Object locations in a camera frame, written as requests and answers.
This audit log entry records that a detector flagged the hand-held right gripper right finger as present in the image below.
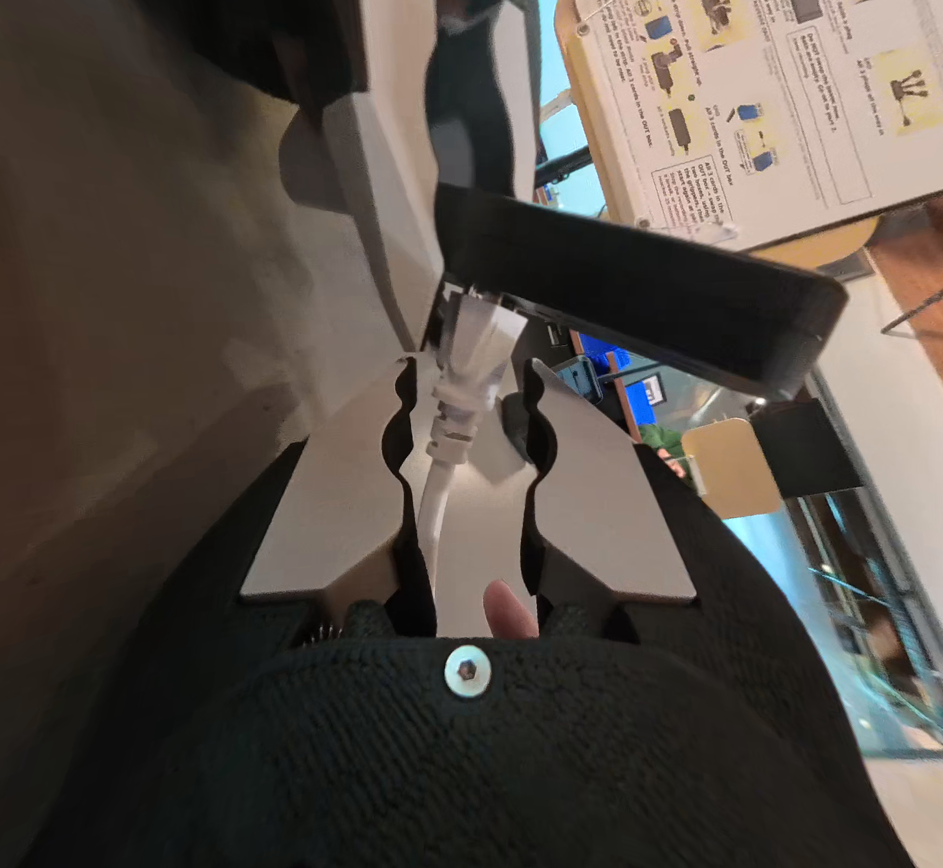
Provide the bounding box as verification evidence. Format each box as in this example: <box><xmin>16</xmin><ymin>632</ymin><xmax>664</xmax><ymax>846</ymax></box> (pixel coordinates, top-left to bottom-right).
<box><xmin>520</xmin><ymin>358</ymin><xmax>698</xmax><ymax>620</ymax></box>

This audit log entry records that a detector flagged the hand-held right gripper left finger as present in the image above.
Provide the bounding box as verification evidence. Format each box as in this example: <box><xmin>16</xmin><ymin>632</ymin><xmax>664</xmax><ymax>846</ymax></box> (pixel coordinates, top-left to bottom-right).
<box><xmin>239</xmin><ymin>357</ymin><xmax>419</xmax><ymax>618</ymax></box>

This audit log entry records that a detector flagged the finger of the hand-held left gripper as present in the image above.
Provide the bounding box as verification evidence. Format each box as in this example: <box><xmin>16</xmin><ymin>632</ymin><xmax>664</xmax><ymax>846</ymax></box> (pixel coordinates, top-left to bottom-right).
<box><xmin>278</xmin><ymin>0</ymin><xmax>449</xmax><ymax>353</ymax></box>

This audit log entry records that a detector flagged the white power plug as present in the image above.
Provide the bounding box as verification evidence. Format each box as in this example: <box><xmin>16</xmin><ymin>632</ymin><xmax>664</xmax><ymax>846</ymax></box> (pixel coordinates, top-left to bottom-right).
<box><xmin>426</xmin><ymin>288</ymin><xmax>528</xmax><ymax>469</ymax></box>

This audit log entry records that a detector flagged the black power strip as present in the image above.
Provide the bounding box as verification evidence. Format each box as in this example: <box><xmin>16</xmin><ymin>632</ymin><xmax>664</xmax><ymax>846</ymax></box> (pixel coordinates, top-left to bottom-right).
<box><xmin>433</xmin><ymin>183</ymin><xmax>850</xmax><ymax>401</ymax></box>

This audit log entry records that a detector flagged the person's right hand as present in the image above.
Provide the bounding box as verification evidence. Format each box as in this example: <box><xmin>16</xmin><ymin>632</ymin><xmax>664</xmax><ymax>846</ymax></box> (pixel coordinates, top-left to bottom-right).
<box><xmin>482</xmin><ymin>578</ymin><xmax>540</xmax><ymax>640</ymax></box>

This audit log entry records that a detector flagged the beige sign card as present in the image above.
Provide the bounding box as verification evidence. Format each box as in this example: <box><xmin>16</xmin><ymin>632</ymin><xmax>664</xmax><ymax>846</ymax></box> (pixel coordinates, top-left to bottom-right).
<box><xmin>680</xmin><ymin>417</ymin><xmax>783</xmax><ymax>521</ymax></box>

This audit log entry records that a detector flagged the blue storage bin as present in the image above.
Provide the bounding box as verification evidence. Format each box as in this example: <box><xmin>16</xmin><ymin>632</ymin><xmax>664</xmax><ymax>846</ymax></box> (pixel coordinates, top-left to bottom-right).
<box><xmin>573</xmin><ymin>332</ymin><xmax>638</xmax><ymax>377</ymax></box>

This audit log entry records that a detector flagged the black sign card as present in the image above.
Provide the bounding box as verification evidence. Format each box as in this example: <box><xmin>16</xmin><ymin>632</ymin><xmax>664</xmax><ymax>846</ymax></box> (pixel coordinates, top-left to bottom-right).
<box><xmin>746</xmin><ymin>398</ymin><xmax>864</xmax><ymax>499</ymax></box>

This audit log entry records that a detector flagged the instruction sheet on wooden board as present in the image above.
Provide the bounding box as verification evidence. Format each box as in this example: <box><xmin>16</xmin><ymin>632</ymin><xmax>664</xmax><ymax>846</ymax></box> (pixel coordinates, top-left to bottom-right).
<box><xmin>554</xmin><ymin>0</ymin><xmax>943</xmax><ymax>274</ymax></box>

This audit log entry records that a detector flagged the printed instruction sheet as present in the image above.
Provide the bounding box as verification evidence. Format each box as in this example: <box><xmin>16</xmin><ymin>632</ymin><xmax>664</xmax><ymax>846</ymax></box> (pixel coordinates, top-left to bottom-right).
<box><xmin>573</xmin><ymin>0</ymin><xmax>943</xmax><ymax>252</ymax></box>

